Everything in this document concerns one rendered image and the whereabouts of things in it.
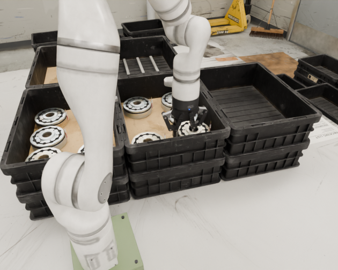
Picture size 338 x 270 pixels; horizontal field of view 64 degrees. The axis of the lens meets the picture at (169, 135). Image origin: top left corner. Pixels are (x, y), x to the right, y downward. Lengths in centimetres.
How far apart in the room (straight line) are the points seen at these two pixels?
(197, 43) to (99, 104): 31
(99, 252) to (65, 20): 45
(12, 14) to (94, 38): 382
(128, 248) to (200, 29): 55
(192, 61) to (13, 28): 372
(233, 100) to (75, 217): 76
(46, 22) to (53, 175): 380
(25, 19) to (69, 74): 381
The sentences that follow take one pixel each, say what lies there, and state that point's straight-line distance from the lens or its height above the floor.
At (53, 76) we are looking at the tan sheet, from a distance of 135.
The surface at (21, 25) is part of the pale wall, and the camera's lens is 424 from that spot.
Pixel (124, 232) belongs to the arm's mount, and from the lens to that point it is 76.
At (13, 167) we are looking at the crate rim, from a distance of 74.
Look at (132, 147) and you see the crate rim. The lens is 70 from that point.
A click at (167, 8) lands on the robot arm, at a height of 126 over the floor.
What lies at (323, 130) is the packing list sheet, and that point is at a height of 70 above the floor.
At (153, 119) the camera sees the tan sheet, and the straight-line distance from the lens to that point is 96.
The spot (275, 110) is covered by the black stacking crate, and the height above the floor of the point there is 83.
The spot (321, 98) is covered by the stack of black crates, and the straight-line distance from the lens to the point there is 222.
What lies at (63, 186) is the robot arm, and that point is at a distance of 47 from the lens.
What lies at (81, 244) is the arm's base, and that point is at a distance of 60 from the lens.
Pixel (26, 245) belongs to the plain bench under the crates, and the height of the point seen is 70.
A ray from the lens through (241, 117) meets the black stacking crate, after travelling 101.
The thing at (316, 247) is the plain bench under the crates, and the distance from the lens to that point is 88.
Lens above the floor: 139
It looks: 39 degrees down
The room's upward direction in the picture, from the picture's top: straight up
